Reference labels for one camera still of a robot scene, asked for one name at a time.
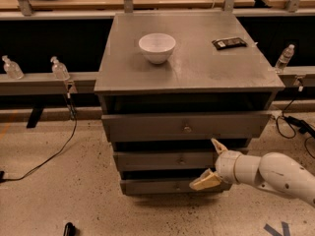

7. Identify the grey drawer cabinet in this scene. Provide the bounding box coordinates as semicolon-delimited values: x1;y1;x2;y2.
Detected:
94;11;284;196

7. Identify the grey drawer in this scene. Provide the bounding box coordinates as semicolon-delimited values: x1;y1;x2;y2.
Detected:
119;175;235;197
113;148;219;171
101;111;271;143

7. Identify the black object on floor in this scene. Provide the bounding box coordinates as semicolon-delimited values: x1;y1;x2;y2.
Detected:
63;222;76;236

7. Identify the white ceramic bowl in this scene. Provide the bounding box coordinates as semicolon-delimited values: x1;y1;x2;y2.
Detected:
139;33;176;64

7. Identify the clear pump bottle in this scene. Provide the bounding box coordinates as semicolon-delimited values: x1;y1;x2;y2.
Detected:
50;56;70;81

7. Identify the black floor cable left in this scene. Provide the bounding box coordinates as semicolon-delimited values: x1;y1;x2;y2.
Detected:
0;82;78;184

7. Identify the grey top drawer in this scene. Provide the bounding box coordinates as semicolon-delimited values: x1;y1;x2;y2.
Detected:
101;111;271;143

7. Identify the black cable and adapter right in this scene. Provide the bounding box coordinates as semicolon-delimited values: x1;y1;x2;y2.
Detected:
275;79;315;159

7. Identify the grey metal rail bench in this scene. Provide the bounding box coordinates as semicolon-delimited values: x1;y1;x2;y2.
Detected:
0;60;314;128

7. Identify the clear water bottle right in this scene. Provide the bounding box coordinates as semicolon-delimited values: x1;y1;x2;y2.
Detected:
275;44;295;73

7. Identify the clear bottle far left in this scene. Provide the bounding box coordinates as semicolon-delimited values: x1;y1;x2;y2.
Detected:
2;55;24;80

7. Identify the grey bottom drawer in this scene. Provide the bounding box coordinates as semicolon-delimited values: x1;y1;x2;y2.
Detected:
119;175;235;197

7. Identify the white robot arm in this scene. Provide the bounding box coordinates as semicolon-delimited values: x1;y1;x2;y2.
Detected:
189;139;315;207

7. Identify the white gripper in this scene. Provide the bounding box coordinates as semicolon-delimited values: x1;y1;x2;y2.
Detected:
189;138;241;191

